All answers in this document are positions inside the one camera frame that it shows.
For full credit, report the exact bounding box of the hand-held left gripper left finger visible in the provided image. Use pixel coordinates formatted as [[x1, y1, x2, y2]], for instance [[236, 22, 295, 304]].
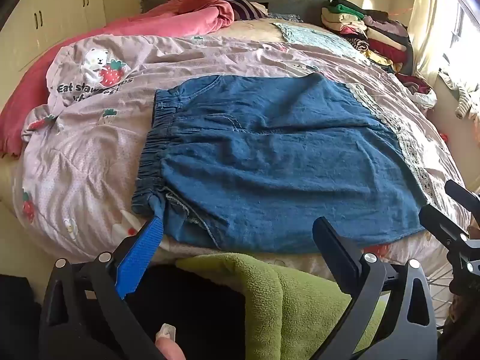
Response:
[[38, 217, 166, 360]]

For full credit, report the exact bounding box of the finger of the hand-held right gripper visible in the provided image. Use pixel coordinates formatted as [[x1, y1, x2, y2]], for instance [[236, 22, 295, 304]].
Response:
[[419, 203, 469, 250], [70, 180, 480, 206]]

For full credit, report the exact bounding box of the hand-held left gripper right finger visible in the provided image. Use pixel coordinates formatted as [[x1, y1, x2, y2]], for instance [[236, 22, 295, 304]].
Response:
[[312, 216, 439, 360]]

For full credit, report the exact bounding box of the blue denim skirt with lace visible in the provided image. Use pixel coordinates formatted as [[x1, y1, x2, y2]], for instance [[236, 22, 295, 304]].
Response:
[[132, 73, 439, 254]]

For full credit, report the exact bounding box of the person's left hand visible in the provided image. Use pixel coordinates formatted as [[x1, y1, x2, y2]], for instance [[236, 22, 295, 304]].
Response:
[[154, 324, 186, 360]]

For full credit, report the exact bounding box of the green fleece garment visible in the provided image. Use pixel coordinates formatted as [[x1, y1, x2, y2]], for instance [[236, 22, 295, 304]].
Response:
[[176, 253, 387, 360]]

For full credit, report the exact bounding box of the dark cloth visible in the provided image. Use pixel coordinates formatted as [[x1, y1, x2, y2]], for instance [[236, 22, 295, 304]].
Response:
[[0, 264, 248, 360]]

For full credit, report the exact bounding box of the light garment on windowsill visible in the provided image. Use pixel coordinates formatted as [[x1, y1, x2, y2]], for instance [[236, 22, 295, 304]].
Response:
[[439, 67, 480, 121]]

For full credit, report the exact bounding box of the pink strawberry printed duvet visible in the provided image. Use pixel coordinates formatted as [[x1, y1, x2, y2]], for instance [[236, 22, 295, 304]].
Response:
[[17, 17, 473, 274]]

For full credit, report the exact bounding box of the window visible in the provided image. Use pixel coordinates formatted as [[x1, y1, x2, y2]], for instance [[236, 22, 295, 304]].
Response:
[[446, 0, 480, 68]]

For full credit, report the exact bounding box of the cream curtain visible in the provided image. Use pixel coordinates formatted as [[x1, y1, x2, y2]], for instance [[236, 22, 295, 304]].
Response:
[[407, 0, 466, 79]]

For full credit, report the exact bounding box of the pile of folded clothes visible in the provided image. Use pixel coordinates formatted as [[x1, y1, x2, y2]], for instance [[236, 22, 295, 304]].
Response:
[[322, 0, 437, 109]]

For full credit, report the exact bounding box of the light blue lace cloth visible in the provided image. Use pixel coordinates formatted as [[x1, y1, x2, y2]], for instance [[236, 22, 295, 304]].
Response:
[[272, 20, 366, 61]]

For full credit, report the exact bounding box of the pink fleece blanket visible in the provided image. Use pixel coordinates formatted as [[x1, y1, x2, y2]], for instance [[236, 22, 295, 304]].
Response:
[[0, 0, 235, 157]]

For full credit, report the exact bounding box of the cream wardrobe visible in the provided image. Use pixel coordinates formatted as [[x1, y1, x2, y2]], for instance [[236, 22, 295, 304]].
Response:
[[0, 0, 107, 72]]

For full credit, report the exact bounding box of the dark striped garment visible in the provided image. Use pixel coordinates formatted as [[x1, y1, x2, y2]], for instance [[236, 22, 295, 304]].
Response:
[[221, 0, 269, 21]]

